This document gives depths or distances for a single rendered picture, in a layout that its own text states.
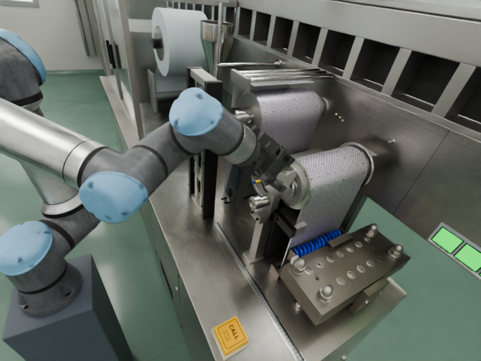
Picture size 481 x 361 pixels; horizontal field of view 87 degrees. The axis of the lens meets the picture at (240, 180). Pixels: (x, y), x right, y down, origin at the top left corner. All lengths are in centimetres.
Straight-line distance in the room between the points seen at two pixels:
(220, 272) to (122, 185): 60
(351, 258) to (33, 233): 87
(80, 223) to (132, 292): 116
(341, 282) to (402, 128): 47
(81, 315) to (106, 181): 60
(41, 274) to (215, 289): 46
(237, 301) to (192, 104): 63
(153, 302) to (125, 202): 154
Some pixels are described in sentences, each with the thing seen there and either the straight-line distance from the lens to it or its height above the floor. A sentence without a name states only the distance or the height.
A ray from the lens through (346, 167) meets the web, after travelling 76.
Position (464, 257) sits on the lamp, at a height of 118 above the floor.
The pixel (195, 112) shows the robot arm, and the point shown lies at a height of 151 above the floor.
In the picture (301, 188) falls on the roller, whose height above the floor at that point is 127.
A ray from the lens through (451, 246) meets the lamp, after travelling 89.
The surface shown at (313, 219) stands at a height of 114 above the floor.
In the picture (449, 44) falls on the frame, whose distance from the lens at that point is 82.
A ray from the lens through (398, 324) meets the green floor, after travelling 221.
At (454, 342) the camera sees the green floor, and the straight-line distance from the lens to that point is 238.
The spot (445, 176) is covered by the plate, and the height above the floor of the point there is 133.
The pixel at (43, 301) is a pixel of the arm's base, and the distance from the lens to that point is 89.
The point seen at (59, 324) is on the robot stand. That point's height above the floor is 88.
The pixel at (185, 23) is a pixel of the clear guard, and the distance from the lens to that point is 145.
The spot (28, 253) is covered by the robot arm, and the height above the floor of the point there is 112.
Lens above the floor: 166
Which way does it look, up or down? 37 degrees down
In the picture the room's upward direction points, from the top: 8 degrees clockwise
